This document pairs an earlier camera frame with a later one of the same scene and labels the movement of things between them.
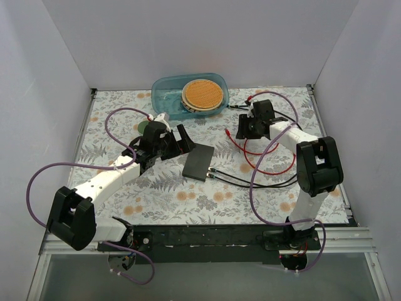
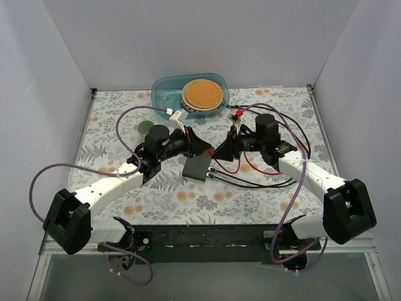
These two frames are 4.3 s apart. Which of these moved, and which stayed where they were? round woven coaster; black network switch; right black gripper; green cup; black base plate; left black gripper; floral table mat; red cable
Moved: left black gripper; red cable; right black gripper
Stayed: round woven coaster; floral table mat; black network switch; black base plate; green cup
